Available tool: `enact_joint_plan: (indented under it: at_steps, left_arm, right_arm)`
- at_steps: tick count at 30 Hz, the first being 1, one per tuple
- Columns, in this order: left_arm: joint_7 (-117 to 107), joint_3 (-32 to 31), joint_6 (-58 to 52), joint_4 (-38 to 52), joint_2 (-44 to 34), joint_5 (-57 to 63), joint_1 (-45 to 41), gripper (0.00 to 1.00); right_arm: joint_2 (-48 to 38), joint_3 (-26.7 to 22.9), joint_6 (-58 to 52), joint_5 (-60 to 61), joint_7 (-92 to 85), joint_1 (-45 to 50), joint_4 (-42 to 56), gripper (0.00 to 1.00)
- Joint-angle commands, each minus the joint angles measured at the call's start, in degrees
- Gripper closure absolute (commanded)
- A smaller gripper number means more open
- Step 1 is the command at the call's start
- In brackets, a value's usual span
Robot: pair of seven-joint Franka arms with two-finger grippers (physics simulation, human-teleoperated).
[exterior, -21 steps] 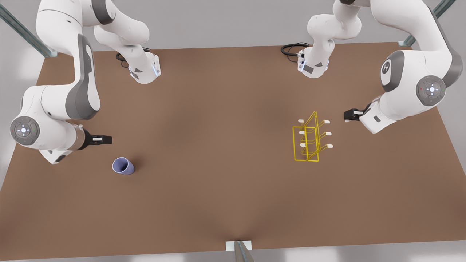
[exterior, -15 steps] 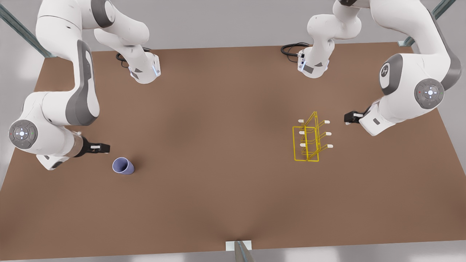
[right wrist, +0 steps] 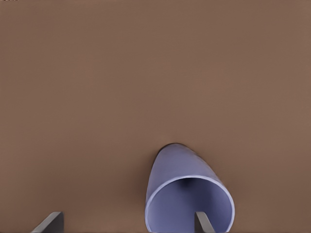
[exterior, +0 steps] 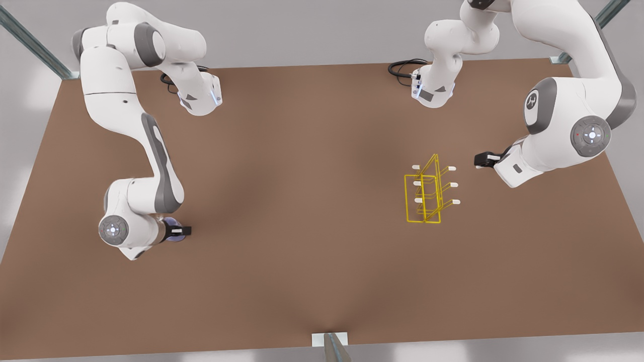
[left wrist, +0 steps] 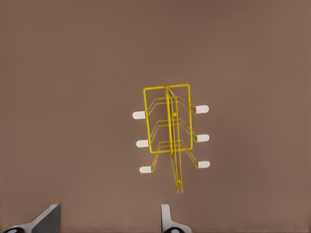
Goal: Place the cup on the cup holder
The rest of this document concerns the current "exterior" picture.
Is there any black cable loop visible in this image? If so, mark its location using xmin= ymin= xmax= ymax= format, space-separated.
xmin=160 ymin=65 xmax=210 ymax=96
xmin=388 ymin=59 xmax=429 ymax=87

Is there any yellow wire cup holder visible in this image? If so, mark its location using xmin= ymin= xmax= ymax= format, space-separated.
xmin=405 ymin=153 xmax=461 ymax=225

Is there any silver frame post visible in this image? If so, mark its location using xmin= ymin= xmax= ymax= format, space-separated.
xmin=550 ymin=0 xmax=632 ymax=65
xmin=0 ymin=5 xmax=80 ymax=81
xmin=311 ymin=332 xmax=351 ymax=362

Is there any purple blue cup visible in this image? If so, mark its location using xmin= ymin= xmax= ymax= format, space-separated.
xmin=163 ymin=218 xmax=185 ymax=244

